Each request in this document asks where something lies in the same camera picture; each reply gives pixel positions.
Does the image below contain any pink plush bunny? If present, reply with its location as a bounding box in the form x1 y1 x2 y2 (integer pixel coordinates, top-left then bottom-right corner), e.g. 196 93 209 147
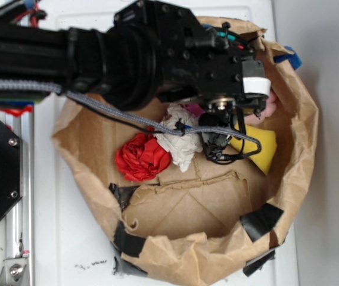
244 89 278 126

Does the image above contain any aluminium extrusion rail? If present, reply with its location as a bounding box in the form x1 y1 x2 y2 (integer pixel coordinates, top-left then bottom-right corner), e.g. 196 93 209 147
0 111 35 285

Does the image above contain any brown paper bag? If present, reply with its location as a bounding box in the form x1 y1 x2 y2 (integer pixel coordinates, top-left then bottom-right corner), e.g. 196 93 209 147
52 19 319 285

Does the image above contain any white plastic lid board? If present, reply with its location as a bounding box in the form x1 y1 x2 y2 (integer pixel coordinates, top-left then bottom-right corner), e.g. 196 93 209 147
27 1 299 285

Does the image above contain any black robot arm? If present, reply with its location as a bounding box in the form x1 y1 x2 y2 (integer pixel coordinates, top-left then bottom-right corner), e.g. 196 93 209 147
0 1 270 114

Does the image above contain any crumpled white paper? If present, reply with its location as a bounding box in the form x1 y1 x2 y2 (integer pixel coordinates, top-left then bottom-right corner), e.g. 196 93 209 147
154 104 203 172

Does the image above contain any blue tape piece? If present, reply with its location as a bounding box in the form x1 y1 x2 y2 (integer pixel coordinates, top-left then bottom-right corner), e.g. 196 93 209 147
273 46 303 70

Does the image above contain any crumpled red paper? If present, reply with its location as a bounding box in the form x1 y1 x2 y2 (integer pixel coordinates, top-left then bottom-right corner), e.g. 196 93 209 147
115 132 172 182

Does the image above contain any grey braided cable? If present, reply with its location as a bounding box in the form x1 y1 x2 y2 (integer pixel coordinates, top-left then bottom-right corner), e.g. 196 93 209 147
0 79 262 164

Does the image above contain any yellow green sponge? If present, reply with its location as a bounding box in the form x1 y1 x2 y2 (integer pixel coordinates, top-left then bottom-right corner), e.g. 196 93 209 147
229 125 277 175

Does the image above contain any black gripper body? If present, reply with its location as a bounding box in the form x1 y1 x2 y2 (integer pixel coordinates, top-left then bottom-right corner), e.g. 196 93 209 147
186 22 270 114

